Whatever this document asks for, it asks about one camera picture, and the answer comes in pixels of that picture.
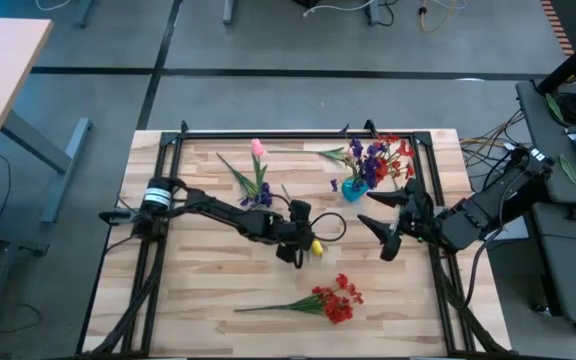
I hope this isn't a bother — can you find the white floor cable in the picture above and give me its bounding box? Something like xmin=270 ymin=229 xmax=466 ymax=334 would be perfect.
xmin=301 ymin=0 xmax=377 ymax=19
xmin=35 ymin=0 xmax=74 ymax=12

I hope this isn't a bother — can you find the yellow floor cable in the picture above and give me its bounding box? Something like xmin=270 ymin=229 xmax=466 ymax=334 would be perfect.
xmin=417 ymin=0 xmax=469 ymax=34

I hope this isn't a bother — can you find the orange ribbed floor strip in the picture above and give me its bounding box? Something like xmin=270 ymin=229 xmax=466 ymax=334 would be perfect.
xmin=539 ymin=0 xmax=575 ymax=57

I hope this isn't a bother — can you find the floor cable bundle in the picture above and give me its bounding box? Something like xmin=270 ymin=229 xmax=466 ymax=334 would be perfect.
xmin=460 ymin=108 xmax=527 ymax=174

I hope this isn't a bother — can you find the blue textured glass vase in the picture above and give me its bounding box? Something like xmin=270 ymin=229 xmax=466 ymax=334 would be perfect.
xmin=340 ymin=175 xmax=370 ymax=204

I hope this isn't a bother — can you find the red artificial flower bunch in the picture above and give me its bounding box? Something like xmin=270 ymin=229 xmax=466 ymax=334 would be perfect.
xmin=373 ymin=132 xmax=417 ymax=182
xmin=234 ymin=272 xmax=365 ymax=326

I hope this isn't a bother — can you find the black aluminium table frame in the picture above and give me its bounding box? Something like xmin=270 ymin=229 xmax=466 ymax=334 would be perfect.
xmin=80 ymin=118 xmax=514 ymax=359

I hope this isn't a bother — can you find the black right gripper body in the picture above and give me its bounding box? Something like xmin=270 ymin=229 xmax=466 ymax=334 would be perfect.
xmin=401 ymin=177 xmax=442 ymax=246

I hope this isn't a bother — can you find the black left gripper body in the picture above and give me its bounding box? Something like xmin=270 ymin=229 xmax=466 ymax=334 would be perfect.
xmin=267 ymin=198 xmax=315 ymax=270

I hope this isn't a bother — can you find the black diagonal post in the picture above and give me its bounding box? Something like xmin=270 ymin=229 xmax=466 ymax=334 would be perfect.
xmin=535 ymin=24 xmax=576 ymax=95

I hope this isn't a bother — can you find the purple artificial flower bunch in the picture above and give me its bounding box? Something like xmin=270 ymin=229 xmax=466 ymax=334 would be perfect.
xmin=216 ymin=152 xmax=275 ymax=209
xmin=340 ymin=123 xmax=387 ymax=190

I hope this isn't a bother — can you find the green loose leaf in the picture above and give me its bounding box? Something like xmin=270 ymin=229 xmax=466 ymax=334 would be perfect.
xmin=546 ymin=93 xmax=565 ymax=123
xmin=559 ymin=153 xmax=576 ymax=186

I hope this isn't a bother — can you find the grey metal table leg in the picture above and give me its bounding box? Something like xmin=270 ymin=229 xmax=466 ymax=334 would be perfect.
xmin=0 ymin=109 xmax=94 ymax=225

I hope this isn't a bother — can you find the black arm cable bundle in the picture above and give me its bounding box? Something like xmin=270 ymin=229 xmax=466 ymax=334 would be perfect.
xmin=427 ymin=244 xmax=509 ymax=356
xmin=90 ymin=249 xmax=164 ymax=356

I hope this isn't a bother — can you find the dark grey side desk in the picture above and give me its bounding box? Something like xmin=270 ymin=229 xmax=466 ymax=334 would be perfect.
xmin=515 ymin=79 xmax=576 ymax=206

